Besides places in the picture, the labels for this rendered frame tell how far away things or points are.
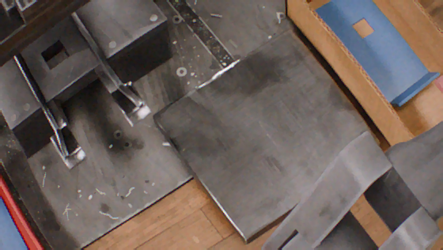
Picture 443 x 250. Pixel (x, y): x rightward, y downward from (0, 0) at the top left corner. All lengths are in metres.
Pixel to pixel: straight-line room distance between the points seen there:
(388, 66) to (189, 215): 0.26
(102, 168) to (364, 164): 0.48
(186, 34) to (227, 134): 0.13
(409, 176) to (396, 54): 0.48
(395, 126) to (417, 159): 0.37
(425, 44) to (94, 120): 0.38
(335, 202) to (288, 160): 0.40
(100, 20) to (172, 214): 0.21
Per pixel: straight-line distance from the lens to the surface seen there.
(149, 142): 1.02
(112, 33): 0.99
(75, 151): 0.94
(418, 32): 1.07
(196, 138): 1.00
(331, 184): 0.59
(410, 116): 1.03
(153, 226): 0.99
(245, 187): 0.98
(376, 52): 1.05
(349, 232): 0.63
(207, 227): 0.99
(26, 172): 1.04
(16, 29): 0.83
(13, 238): 1.01
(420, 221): 0.57
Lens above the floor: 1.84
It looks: 67 degrees down
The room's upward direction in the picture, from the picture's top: 8 degrees counter-clockwise
